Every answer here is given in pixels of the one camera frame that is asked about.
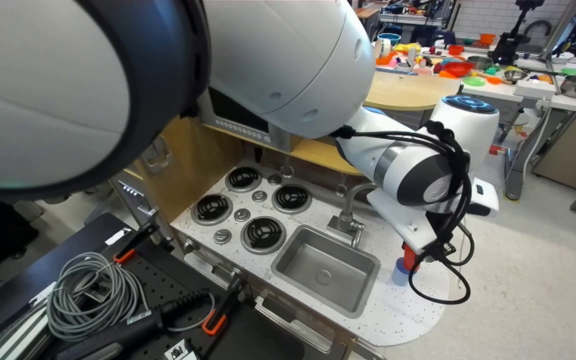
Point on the beige cabinet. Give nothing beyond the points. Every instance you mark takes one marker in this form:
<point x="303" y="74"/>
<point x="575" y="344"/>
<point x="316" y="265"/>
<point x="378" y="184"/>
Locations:
<point x="570" y="150"/>

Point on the black camera stand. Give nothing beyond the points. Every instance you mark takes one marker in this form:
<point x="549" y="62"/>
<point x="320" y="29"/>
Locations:
<point x="508" y="43"/>

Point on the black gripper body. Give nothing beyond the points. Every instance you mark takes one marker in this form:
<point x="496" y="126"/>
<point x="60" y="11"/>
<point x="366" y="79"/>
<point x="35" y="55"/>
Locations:
<point x="441" y="251"/>

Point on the small blue cup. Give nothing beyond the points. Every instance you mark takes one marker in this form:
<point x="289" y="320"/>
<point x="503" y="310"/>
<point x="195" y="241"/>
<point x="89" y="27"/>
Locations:
<point x="400" y="274"/>

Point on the wooden toy kitchen unit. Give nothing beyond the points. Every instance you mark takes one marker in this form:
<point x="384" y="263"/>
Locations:
<point x="389" y="313"/>

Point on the black perforated work table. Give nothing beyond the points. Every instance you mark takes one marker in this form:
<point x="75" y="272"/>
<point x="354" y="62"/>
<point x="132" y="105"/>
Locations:
<point x="169" y="281"/>

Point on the black coil stove burner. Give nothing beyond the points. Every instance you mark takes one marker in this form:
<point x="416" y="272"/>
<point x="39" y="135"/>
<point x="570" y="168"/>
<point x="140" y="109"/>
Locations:
<point x="293" y="198"/>
<point x="262" y="235"/>
<point x="213" y="208"/>
<point x="242" y="178"/>

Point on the black orange bar clamp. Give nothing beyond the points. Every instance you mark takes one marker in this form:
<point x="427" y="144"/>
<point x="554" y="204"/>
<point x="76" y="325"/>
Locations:
<point x="125" y="257"/>
<point x="215" y="325"/>

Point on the red sauce bottle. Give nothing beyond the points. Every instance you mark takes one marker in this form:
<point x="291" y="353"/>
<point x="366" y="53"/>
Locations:
<point x="409" y="257"/>

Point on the grey round stove knob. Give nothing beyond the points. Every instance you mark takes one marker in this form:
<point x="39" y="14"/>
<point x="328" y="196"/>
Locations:
<point x="242" y="214"/>
<point x="222" y="237"/>
<point x="259" y="196"/>
<point x="275" y="178"/>

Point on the grey toy sink basin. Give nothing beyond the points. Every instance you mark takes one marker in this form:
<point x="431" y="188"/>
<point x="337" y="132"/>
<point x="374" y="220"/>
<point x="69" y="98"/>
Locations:
<point x="328" y="271"/>

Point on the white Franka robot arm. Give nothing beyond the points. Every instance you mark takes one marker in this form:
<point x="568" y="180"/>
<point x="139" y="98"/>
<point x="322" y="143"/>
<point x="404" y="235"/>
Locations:
<point x="289" y="60"/>

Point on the orange cup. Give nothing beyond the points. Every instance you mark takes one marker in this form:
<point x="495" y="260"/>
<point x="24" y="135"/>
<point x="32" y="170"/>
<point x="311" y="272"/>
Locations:
<point x="487" y="39"/>

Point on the green plate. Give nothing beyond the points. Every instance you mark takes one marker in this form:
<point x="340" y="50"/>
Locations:
<point x="475" y="80"/>

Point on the grey toy microwave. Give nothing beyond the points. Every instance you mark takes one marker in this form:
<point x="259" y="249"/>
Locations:
<point x="234" y="126"/>

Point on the white lab table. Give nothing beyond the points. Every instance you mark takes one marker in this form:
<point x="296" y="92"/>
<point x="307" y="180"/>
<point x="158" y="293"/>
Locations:
<point x="568" y="103"/>

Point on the grey toy faucet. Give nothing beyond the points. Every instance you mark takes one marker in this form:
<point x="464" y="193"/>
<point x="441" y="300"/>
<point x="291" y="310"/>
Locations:
<point x="348" y="213"/>

